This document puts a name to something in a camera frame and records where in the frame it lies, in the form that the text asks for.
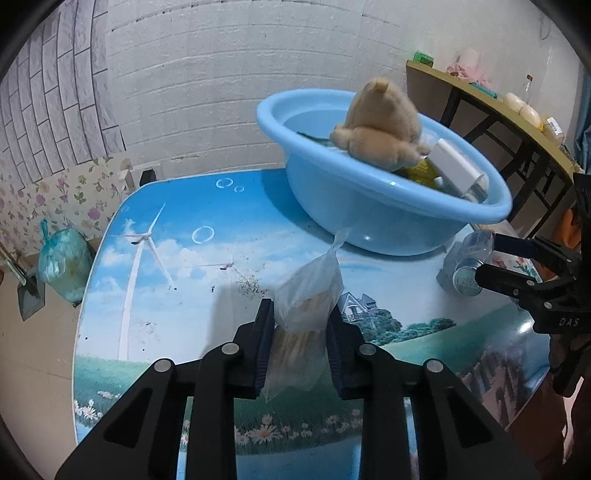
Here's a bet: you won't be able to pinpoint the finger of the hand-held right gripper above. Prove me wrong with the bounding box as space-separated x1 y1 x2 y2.
492 233 580 278
475 263 561 313

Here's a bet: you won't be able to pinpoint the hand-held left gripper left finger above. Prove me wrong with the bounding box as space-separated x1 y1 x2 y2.
55 298 276 480

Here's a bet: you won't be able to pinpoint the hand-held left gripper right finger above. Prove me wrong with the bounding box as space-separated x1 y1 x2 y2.
325 308 541 480

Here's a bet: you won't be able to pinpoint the clear water bottle red label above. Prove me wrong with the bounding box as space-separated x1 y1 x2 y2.
436 230 497 296

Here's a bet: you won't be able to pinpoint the clear bag of wooden sticks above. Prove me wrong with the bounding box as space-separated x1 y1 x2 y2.
261 228 347 402

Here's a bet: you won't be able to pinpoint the white charger adapter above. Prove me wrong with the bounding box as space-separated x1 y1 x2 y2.
427 138 490 204

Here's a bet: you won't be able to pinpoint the blue plastic basin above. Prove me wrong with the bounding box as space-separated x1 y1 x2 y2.
256 90 513 257

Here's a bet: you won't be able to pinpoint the tan plush bear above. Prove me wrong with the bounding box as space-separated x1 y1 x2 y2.
329 78 432 172

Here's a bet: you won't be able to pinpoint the orange cloth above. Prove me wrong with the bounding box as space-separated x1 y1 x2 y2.
561 208 583 252

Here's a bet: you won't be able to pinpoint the yellow yarn bundle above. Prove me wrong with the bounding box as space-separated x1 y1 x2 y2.
402 157 444 190

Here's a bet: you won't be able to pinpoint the clear jar white label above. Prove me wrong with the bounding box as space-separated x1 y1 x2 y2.
541 116 566 144

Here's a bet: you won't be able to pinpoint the blue cloth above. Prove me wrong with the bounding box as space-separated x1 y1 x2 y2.
575 92 591 171

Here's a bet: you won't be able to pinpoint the wooden table black legs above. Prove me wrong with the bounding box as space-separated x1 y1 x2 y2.
405 59 578 227

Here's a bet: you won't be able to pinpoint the pink cloth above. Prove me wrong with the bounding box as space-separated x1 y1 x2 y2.
445 62 491 88

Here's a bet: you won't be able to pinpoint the blue-green tied plastic bag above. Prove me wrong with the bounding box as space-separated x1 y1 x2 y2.
37 219 93 305

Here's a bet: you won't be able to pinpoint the grey dustpan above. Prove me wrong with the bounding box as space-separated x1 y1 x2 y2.
0 242 47 321

